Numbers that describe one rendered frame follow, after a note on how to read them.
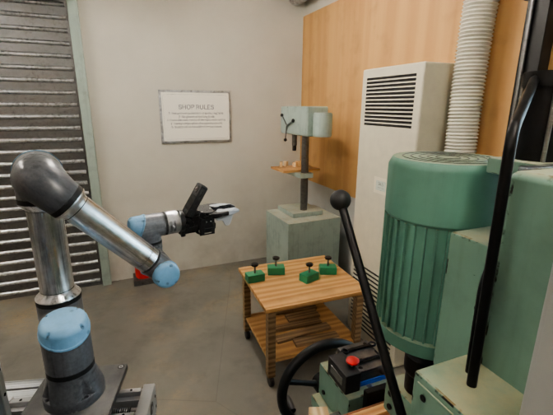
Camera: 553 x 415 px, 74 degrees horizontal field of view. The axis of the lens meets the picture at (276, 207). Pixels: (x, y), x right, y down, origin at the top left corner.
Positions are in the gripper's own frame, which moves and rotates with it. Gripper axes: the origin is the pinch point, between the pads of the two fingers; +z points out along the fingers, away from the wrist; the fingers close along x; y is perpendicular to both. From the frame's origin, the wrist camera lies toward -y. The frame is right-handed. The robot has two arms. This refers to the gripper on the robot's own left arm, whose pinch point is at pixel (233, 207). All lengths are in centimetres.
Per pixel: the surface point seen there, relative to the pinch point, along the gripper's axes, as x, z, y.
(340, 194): 67, -16, -30
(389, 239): 74, -11, -24
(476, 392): 97, -22, -20
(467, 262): 87, -12, -27
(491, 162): 85, -9, -40
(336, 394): 65, -6, 21
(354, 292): -15, 90, 73
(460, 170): 82, -9, -38
